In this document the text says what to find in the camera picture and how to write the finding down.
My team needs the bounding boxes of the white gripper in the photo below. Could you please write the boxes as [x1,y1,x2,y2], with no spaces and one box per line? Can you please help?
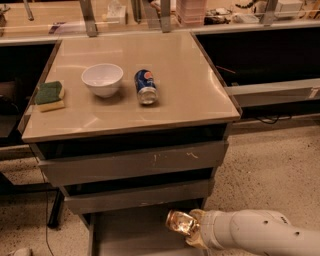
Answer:
[186,209,227,250]

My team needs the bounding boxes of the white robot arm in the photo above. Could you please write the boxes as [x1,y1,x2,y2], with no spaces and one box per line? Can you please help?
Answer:
[186,209,320,256]

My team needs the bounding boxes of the middle grey drawer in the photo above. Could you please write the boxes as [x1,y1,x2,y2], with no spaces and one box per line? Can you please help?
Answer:
[65,179,210,214]

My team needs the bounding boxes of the grey drawer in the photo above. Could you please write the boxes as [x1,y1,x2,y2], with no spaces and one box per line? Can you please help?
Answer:
[39,141,228,186]
[65,179,210,214]

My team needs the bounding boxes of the open bottom drawer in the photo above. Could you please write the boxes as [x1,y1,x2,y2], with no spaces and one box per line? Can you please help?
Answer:
[88,200,209,256]

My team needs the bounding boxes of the top grey drawer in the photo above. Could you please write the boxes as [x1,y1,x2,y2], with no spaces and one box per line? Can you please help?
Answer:
[39,141,228,186]

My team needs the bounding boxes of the grey drawer cabinet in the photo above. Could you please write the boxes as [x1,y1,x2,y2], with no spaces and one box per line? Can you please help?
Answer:
[17,30,243,256]

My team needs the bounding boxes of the blue pepsi can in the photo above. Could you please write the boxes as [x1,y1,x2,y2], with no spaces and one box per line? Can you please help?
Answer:
[134,69,158,105]

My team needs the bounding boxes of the white bowl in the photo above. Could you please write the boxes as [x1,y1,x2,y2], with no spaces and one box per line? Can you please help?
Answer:
[81,63,124,98]

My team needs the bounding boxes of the green yellow sponge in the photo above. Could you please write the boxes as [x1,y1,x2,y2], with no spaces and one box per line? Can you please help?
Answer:
[34,81,65,112]

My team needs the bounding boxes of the pink stacked containers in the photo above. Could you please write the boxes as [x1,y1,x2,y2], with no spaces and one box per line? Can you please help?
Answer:
[175,0,207,27]

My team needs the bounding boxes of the white tissue box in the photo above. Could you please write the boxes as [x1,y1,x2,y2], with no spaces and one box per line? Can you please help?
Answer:
[106,0,127,25]

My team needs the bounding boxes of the white box on shelf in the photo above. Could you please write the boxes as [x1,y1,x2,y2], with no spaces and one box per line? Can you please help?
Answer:
[275,0,303,18]

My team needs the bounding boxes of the black floor cable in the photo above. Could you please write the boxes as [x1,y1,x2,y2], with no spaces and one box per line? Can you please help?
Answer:
[31,146,56,256]

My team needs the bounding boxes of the grey metal post right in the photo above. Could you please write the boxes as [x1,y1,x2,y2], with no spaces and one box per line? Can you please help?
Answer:
[260,0,278,26]

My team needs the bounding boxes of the grey metal post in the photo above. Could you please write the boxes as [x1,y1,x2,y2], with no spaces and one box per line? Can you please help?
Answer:
[260,0,278,26]
[79,0,98,37]
[160,0,171,33]

